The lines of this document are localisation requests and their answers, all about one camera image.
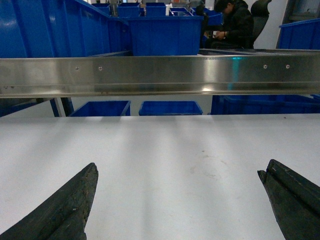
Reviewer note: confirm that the blue bin centre behind rail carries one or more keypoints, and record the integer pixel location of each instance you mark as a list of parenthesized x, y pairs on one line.
[(165, 35)]

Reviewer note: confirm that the black office chair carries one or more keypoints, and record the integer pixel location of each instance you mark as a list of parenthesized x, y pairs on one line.
[(260, 14)]

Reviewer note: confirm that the blue bin far right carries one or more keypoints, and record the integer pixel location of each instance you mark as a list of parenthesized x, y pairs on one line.
[(300, 35)]

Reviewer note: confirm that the blue floor bin left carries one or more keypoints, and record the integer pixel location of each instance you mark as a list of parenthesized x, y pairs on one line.
[(109, 108)]

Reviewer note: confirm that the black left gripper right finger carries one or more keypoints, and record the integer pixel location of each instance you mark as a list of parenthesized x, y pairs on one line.
[(295, 201)]

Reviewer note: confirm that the blue floor bin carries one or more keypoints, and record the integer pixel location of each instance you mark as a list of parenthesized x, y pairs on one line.
[(263, 104), (109, 108), (169, 108)]

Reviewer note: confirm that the large blue bin left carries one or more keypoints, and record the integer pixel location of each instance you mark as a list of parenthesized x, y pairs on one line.
[(59, 29)]

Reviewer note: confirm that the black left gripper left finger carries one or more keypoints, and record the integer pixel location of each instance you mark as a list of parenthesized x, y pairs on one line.
[(64, 215)]

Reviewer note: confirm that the seated person in black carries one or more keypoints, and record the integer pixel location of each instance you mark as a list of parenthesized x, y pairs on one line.
[(237, 28)]

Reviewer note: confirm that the stainless steel rail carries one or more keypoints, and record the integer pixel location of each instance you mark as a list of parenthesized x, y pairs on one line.
[(295, 72)]

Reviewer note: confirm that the blue floor bin right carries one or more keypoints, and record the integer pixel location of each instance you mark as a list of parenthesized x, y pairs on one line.
[(263, 104)]

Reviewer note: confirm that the blue floor bin middle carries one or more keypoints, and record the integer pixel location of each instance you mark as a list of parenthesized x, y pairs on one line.
[(169, 108)]

